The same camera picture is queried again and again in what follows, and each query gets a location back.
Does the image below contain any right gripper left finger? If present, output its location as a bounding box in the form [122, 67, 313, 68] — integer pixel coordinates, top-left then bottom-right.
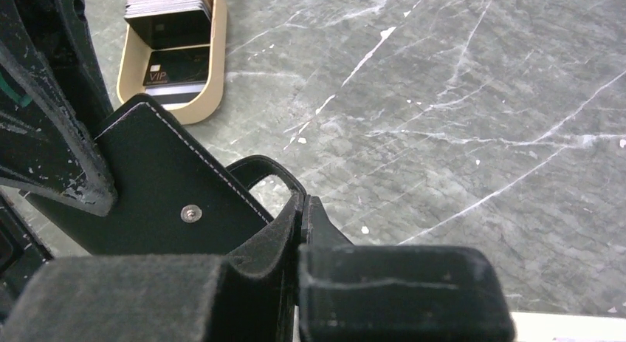
[1, 255, 227, 341]

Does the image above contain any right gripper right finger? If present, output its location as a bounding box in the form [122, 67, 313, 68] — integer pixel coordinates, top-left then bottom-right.
[298, 196, 516, 341]

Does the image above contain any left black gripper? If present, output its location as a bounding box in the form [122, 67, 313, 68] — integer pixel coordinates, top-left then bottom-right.
[1, 0, 117, 320]

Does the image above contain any black leather card holder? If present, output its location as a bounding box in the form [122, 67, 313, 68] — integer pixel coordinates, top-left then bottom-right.
[27, 94, 307, 341]

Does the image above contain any beige wooden card tray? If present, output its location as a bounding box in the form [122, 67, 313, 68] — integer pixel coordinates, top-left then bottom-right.
[117, 0, 227, 125]

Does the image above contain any black card stack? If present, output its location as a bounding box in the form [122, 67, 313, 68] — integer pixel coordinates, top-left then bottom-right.
[124, 0, 213, 49]

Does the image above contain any black VIP card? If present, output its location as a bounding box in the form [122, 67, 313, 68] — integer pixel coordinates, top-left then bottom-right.
[142, 46, 210, 105]

